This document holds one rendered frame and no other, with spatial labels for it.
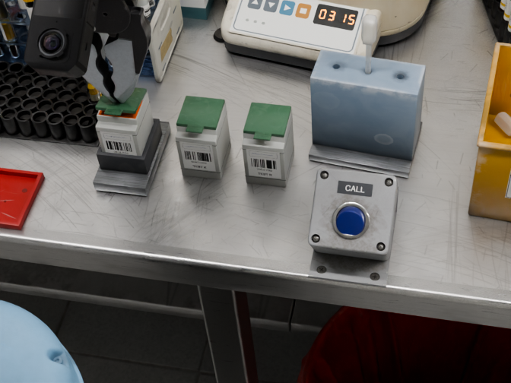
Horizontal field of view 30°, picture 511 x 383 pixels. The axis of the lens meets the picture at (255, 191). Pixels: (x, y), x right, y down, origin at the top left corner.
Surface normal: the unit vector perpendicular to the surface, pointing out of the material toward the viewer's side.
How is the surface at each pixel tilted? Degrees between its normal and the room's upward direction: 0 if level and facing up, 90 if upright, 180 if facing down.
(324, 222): 30
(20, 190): 0
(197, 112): 0
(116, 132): 90
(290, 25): 25
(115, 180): 0
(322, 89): 90
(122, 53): 90
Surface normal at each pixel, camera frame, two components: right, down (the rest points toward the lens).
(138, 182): -0.07, -0.64
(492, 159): -0.27, 0.75
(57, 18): -0.15, -0.16
